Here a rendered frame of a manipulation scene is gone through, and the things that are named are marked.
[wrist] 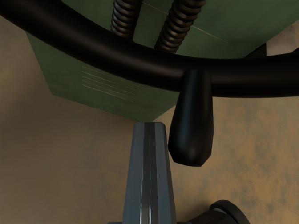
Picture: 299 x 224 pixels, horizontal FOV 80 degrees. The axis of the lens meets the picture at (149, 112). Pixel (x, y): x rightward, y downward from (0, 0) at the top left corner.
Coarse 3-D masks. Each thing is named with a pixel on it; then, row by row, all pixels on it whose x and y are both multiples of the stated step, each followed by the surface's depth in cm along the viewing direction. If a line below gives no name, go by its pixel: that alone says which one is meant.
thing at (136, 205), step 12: (144, 132) 9; (132, 144) 9; (144, 144) 9; (132, 156) 8; (144, 156) 8; (132, 168) 7; (144, 168) 7; (132, 180) 7; (144, 180) 7; (132, 192) 7; (144, 192) 7; (132, 204) 6; (144, 204) 6; (132, 216) 6; (144, 216) 6
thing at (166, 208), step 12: (156, 132) 9; (156, 144) 9; (156, 156) 8; (168, 156) 8; (156, 168) 7; (168, 168) 8; (156, 180) 7; (168, 180) 7; (156, 192) 7; (168, 192) 7; (156, 204) 6; (168, 204) 6; (156, 216) 6; (168, 216) 6
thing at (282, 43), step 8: (280, 32) 33; (288, 32) 34; (272, 40) 31; (280, 40) 32; (288, 40) 33; (296, 40) 34; (264, 48) 31; (272, 48) 31; (280, 48) 32; (288, 48) 32; (296, 48) 33; (248, 56) 34; (256, 56) 32
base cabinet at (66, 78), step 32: (64, 0) 31; (96, 0) 29; (160, 0) 27; (224, 0) 25; (256, 0) 25; (288, 0) 24; (192, 32) 31; (224, 32) 30; (256, 32) 29; (64, 64) 50; (64, 96) 75; (96, 96) 67; (128, 96) 61; (160, 96) 56
